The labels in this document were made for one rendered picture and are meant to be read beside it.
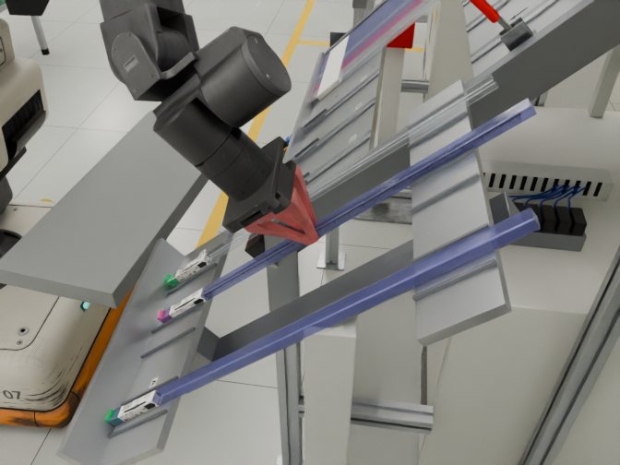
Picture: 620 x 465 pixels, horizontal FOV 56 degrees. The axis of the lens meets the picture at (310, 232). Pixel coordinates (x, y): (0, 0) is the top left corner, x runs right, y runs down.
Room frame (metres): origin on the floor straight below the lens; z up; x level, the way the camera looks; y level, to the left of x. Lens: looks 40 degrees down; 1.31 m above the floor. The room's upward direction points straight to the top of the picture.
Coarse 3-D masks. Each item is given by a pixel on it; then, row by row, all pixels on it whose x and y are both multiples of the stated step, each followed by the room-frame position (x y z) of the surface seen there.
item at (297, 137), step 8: (320, 56) 1.33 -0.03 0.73; (320, 64) 1.30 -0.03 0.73; (312, 80) 1.20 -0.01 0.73; (312, 88) 1.17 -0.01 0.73; (304, 96) 1.14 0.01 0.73; (304, 104) 1.09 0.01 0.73; (312, 104) 1.11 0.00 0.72; (304, 112) 1.07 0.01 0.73; (296, 120) 1.04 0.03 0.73; (304, 120) 1.04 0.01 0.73; (296, 128) 0.99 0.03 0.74; (304, 128) 1.01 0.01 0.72; (296, 136) 0.97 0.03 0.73; (296, 144) 0.95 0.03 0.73; (288, 152) 0.91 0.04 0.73; (296, 152) 0.92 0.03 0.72; (288, 160) 0.88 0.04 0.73
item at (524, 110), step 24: (504, 120) 0.45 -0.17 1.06; (456, 144) 0.46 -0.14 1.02; (480, 144) 0.45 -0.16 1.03; (408, 168) 0.47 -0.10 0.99; (432, 168) 0.46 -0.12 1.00; (384, 192) 0.46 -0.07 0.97; (336, 216) 0.47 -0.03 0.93; (288, 240) 0.48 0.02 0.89; (264, 264) 0.48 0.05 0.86; (216, 288) 0.48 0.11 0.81; (168, 312) 0.50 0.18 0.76
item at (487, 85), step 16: (464, 96) 0.54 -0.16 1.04; (480, 96) 0.53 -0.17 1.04; (432, 112) 0.55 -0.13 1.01; (448, 112) 0.54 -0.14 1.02; (416, 128) 0.54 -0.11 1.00; (384, 144) 0.55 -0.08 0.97; (400, 144) 0.54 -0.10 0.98; (368, 160) 0.55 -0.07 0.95; (336, 176) 0.55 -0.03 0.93; (320, 192) 0.55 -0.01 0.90; (240, 240) 0.56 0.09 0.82; (208, 256) 0.57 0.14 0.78; (176, 272) 0.58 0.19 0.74
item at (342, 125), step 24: (384, 48) 1.10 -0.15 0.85; (360, 72) 1.07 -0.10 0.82; (336, 96) 1.05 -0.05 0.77; (360, 96) 0.95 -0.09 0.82; (312, 120) 1.01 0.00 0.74; (336, 120) 0.93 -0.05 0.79; (360, 120) 0.85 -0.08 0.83; (312, 144) 0.90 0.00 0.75; (336, 144) 0.83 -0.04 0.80; (360, 144) 0.76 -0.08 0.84; (312, 168) 0.82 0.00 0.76; (336, 168) 0.75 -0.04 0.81
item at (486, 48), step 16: (464, 0) 0.98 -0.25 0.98; (496, 0) 0.88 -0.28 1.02; (512, 0) 0.83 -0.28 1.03; (528, 0) 0.79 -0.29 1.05; (544, 0) 0.75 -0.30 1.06; (560, 0) 0.72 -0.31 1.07; (576, 0) 0.69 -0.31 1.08; (480, 16) 0.86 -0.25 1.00; (512, 16) 0.78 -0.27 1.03; (528, 16) 0.75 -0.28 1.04; (544, 16) 0.71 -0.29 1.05; (480, 32) 0.81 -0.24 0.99; (496, 32) 0.77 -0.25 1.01; (480, 48) 0.76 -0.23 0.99; (496, 48) 0.73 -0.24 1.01; (480, 64) 0.72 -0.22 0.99
